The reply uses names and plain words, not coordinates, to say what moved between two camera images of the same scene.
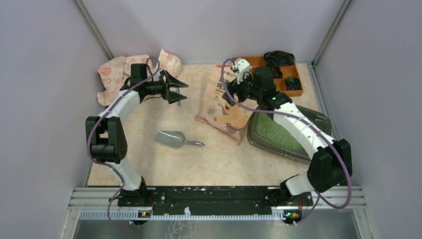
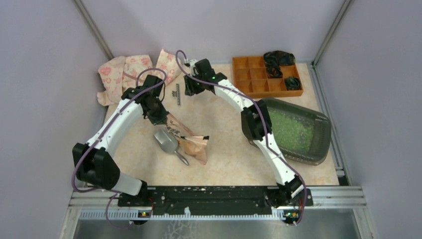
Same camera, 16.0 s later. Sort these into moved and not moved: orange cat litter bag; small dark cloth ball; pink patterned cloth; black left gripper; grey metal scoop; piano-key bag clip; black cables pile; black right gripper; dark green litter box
Moved: black left gripper; grey metal scoop; orange cat litter bag; black right gripper
Not moved: black cables pile; small dark cloth ball; pink patterned cloth; piano-key bag clip; dark green litter box
